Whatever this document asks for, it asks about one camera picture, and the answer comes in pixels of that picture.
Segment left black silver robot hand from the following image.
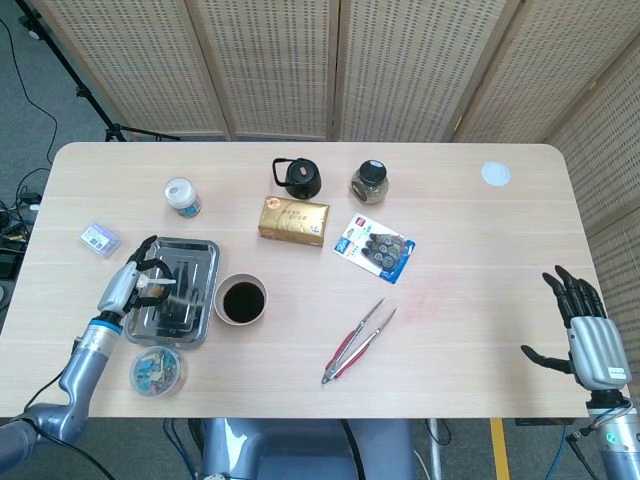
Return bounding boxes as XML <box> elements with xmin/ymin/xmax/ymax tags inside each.
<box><xmin>96</xmin><ymin>235</ymin><xmax>176</xmax><ymax>317</ymax></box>

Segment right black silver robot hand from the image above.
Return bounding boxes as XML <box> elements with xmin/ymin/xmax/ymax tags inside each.
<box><xmin>520</xmin><ymin>264</ymin><xmax>629</xmax><ymax>391</ymax></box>

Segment white bowl of dark sauce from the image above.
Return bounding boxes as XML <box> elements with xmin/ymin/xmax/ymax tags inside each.
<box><xmin>213</xmin><ymin>272</ymin><xmax>268</xmax><ymax>327</ymax></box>

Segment stainless steel tray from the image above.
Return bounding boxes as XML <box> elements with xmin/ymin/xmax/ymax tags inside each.
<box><xmin>123</xmin><ymin>237</ymin><xmax>222</xmax><ymax>350</ymax></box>

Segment clear tub of colourful clips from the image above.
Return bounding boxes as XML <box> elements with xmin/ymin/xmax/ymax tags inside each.
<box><xmin>129</xmin><ymin>345</ymin><xmax>190</xmax><ymax>399</ymax></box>

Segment clear jar white lid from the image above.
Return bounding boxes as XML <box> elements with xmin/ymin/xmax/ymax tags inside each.
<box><xmin>163</xmin><ymin>176</ymin><xmax>202</xmax><ymax>219</ymax></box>

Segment gold tissue pack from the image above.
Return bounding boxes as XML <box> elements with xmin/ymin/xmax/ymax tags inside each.
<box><xmin>257</xmin><ymin>195</ymin><xmax>331</xmax><ymax>249</ymax></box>

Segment black tripod stand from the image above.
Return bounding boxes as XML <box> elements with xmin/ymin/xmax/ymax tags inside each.
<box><xmin>14</xmin><ymin>0</ymin><xmax>181</xmax><ymax>144</ymax></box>

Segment white round desk grommet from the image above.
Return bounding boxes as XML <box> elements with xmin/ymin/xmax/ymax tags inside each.
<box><xmin>481</xmin><ymin>160</ymin><xmax>513</xmax><ymax>188</ymax></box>

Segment black teapot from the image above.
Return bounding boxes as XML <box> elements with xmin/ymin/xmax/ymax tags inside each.
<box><xmin>271</xmin><ymin>156</ymin><xmax>322</xmax><ymax>200</ymax></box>

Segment correction tape blister pack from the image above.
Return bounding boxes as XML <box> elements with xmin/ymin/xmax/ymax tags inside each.
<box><xmin>333</xmin><ymin>213</ymin><xmax>417</xmax><ymax>286</ymax></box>

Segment grey robot torso base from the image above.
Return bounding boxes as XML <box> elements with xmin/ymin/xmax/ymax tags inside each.
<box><xmin>199</xmin><ymin>417</ymin><xmax>416</xmax><ymax>480</ymax></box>

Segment glass herb jar black lid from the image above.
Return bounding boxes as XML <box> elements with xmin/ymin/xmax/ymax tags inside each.
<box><xmin>349</xmin><ymin>159</ymin><xmax>390</xmax><ymax>206</ymax></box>

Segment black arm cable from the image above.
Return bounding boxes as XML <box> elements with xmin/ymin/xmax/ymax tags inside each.
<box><xmin>19</xmin><ymin>369</ymin><xmax>119</xmax><ymax>480</ymax></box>

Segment black floor cable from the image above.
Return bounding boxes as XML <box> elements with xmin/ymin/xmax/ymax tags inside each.
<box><xmin>0</xmin><ymin>19</ymin><xmax>59</xmax><ymax>166</ymax></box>

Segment red handled metal tongs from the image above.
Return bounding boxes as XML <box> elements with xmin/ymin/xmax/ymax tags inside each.
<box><xmin>320</xmin><ymin>297</ymin><xmax>398</xmax><ymax>386</ymax></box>

